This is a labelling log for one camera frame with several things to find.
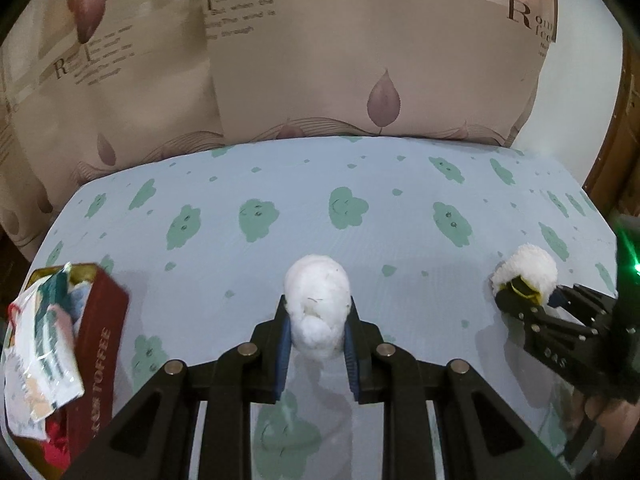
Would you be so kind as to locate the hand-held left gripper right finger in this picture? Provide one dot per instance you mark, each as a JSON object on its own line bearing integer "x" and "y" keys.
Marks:
{"x": 350, "y": 360}

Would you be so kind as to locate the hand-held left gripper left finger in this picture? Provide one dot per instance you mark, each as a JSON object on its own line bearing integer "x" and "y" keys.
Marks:
{"x": 283, "y": 355}

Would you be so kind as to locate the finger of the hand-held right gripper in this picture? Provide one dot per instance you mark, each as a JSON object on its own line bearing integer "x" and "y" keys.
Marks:
{"x": 580, "y": 305}
{"x": 515, "y": 305}

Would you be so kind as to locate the white fluffy sock yellow band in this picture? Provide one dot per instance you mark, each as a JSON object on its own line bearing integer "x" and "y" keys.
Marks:
{"x": 530, "y": 270}

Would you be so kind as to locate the red tin box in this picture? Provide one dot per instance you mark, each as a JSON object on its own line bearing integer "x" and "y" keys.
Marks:
{"x": 97, "y": 350}

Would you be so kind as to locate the blue fluffy sock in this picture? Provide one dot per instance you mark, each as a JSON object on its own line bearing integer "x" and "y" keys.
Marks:
{"x": 81, "y": 305}

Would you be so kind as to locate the red cloth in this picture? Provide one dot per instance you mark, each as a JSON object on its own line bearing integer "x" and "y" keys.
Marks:
{"x": 56, "y": 440}

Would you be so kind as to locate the tissue packet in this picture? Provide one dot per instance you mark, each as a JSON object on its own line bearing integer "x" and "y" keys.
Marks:
{"x": 40, "y": 360}

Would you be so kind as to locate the person's right hand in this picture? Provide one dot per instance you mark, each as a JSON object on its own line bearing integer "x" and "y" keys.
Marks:
{"x": 622, "y": 430}

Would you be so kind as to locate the beige leaf print curtain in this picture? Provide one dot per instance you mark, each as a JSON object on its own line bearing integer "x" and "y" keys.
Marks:
{"x": 350, "y": 60}

